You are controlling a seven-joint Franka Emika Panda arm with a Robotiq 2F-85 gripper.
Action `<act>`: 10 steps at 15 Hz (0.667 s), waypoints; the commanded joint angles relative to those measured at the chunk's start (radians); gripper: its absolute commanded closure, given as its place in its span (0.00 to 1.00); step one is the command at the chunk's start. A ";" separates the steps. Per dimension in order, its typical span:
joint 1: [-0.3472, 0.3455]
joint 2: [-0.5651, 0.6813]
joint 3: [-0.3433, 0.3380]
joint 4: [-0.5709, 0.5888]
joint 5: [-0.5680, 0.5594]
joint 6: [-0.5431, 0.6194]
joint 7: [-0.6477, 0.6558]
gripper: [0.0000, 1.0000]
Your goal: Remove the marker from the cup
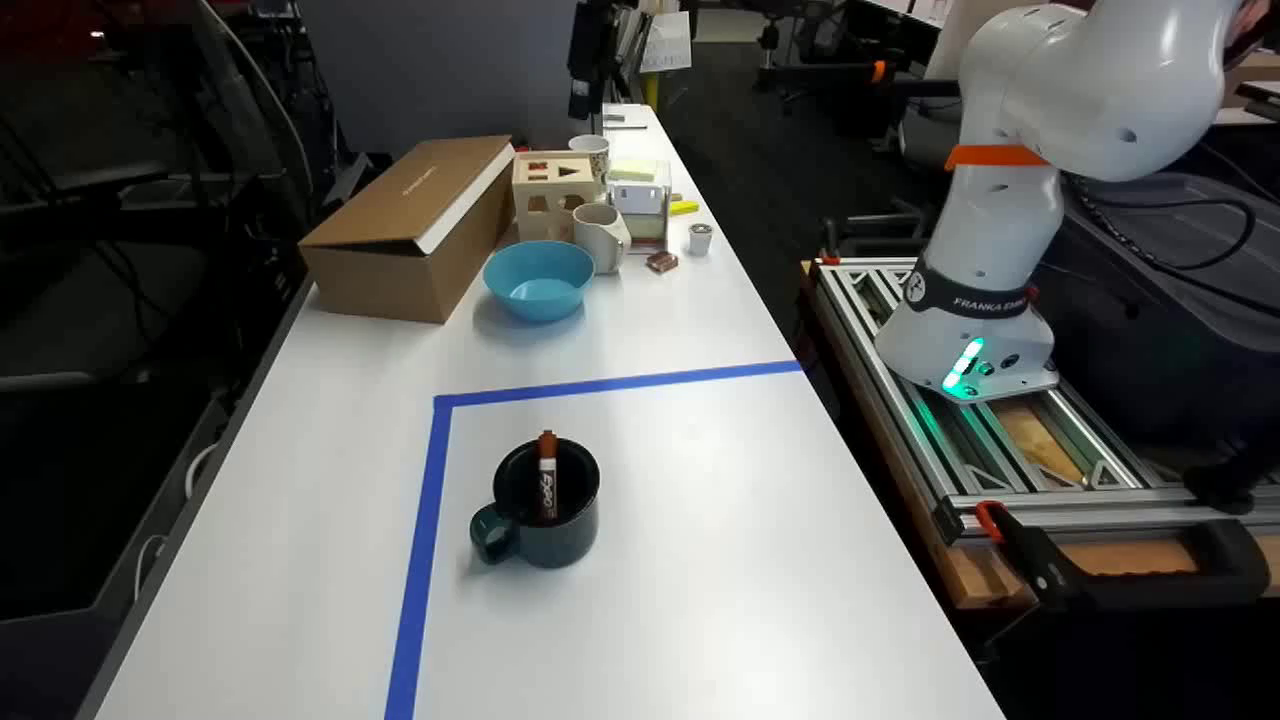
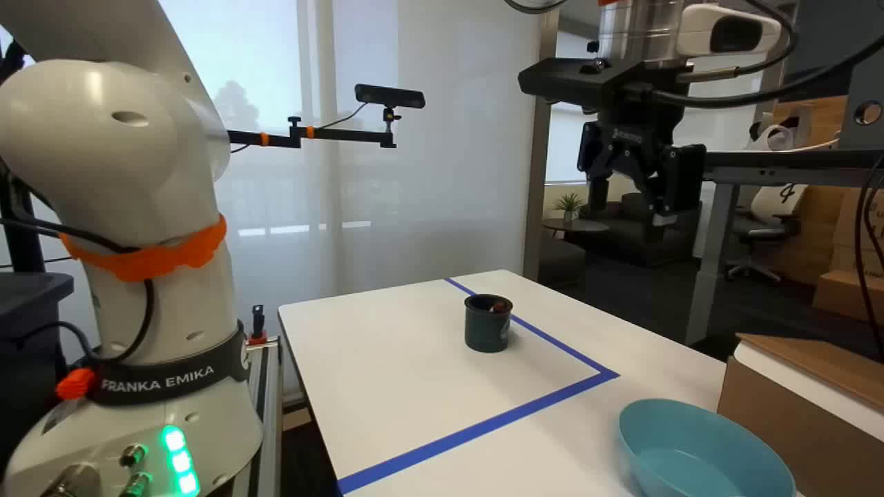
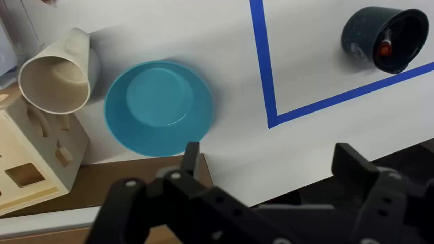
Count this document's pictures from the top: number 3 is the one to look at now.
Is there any dark green speckled mug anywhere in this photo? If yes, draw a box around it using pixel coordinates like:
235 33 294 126
340 7 430 73

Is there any orange capped white marker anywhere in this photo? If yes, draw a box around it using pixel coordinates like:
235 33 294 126
377 30 393 57

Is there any beige plastic cup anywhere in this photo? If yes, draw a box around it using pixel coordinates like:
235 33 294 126
18 29 92 114

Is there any blue tape line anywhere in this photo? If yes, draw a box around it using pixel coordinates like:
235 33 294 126
250 0 434 129

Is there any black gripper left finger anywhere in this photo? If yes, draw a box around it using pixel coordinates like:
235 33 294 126
85 142 271 244

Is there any wooden shape sorter box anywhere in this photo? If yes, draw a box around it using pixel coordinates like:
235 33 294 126
0 90 90 216

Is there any brown cardboard box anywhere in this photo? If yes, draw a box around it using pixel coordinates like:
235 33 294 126
0 153 214 244

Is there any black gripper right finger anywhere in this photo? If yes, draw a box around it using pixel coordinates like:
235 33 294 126
331 142 434 244

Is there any blue plastic bowl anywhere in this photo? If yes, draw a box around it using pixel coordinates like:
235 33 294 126
104 61 214 156

